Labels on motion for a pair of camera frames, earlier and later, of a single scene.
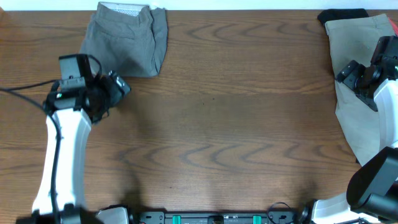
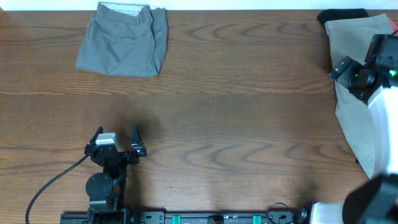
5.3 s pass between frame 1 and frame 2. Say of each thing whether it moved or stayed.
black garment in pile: stayed
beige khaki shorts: stayed
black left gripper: moved
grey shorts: stayed
